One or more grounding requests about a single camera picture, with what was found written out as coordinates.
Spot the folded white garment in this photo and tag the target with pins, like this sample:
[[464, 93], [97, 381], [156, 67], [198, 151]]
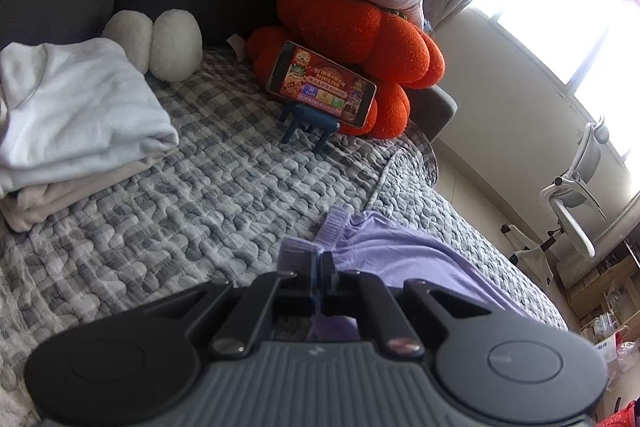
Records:
[[75, 107]]

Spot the grey checkered quilt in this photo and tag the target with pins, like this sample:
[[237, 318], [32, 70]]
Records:
[[200, 197]]

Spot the red basket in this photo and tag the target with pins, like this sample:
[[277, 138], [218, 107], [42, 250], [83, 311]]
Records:
[[625, 417]]

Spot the wooden desk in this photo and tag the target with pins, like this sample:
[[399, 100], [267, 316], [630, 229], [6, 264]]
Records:
[[605, 287]]

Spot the white plush toy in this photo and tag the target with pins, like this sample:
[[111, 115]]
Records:
[[170, 42]]

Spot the white grey office chair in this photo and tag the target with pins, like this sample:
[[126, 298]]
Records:
[[575, 207]]

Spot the window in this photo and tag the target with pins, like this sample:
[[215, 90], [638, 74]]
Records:
[[560, 7]]

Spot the blue phone stand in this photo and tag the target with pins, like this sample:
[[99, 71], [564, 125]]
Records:
[[310, 127]]

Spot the smartphone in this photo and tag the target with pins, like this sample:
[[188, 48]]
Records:
[[322, 82]]

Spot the orange pumpkin cushion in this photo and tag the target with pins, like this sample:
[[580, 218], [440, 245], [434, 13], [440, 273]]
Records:
[[390, 107], [360, 27]]

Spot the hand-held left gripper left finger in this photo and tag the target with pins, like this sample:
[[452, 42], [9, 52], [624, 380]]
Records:
[[314, 287]]

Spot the folded beige garment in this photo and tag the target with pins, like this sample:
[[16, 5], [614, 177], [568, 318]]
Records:
[[50, 202]]

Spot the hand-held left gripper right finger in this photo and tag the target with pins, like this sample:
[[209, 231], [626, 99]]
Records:
[[327, 287]]

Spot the lilac garment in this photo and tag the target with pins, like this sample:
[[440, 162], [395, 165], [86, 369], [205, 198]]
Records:
[[400, 252]]

